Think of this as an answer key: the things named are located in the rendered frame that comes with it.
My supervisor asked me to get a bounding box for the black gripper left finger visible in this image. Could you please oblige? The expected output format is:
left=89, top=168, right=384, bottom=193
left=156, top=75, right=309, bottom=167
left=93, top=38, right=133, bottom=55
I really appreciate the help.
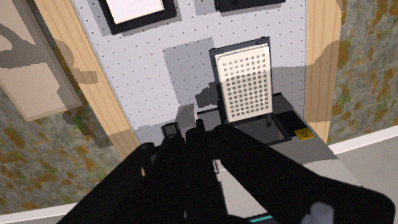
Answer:
left=56, top=105, right=188, bottom=224

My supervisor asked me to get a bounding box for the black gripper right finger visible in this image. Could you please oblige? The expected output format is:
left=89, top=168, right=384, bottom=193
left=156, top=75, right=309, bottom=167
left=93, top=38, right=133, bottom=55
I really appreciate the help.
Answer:
left=183, top=103, right=396, bottom=224

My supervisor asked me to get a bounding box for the black rectangular frame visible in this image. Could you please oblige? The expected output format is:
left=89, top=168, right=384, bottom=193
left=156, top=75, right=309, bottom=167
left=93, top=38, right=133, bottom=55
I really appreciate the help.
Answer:
left=98, top=0, right=177, bottom=35
left=214, top=0, right=286, bottom=13

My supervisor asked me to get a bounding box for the white rectangular plate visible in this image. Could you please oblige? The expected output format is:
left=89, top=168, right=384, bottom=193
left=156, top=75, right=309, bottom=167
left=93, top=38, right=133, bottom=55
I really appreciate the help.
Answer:
left=107, top=0, right=164, bottom=24

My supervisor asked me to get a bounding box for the white multi-well plate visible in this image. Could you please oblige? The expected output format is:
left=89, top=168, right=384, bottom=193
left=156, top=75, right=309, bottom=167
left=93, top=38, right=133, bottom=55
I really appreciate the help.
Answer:
left=215, top=43, right=272, bottom=122

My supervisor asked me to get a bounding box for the grey perforated plate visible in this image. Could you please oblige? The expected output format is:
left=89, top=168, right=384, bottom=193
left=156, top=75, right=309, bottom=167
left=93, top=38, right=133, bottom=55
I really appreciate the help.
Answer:
left=72, top=0, right=307, bottom=147

